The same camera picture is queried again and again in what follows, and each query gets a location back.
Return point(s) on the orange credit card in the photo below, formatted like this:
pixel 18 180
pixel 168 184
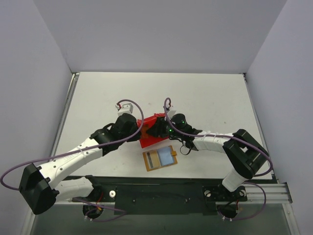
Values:
pixel 152 159
pixel 144 134

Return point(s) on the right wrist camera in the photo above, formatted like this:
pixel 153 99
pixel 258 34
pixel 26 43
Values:
pixel 170 111

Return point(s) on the aluminium frame rail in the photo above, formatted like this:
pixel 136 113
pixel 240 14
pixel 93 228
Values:
pixel 269 193

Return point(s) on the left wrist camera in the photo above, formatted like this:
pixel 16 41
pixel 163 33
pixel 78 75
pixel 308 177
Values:
pixel 124 109

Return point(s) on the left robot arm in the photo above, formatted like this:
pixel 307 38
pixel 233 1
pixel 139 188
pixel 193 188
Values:
pixel 42 186

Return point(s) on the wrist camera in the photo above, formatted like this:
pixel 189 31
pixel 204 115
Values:
pixel 124 109
pixel 170 111

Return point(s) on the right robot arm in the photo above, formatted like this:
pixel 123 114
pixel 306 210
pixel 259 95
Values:
pixel 246 155

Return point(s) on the red plastic bin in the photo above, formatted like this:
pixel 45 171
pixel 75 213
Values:
pixel 156 131

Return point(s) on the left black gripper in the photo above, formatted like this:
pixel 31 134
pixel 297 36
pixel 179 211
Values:
pixel 134 129

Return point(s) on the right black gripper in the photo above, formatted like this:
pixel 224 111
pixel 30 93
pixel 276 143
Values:
pixel 159 127

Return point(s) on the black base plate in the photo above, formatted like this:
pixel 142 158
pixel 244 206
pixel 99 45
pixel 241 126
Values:
pixel 162 196

